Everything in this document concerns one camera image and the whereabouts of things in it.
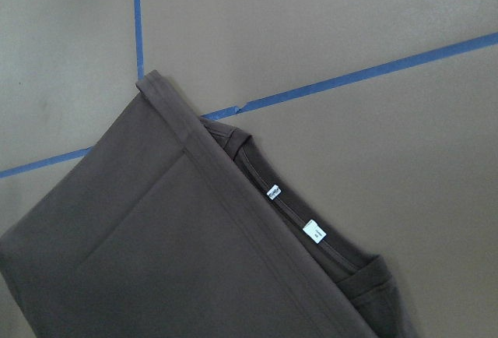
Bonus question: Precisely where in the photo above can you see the brown t-shirt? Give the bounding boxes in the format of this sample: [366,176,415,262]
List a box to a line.
[1,72,403,337]

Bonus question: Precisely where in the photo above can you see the brown paper table cover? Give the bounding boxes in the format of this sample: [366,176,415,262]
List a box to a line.
[1,0,497,337]

